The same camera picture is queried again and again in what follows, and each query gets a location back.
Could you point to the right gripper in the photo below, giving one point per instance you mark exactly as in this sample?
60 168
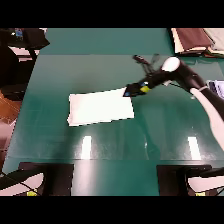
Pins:
136 89

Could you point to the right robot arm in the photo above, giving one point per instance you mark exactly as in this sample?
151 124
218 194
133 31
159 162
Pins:
186 75

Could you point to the dark brown garment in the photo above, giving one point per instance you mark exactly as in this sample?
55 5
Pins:
193 37

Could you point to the white T-shirt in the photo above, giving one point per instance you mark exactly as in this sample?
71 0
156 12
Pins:
100 108

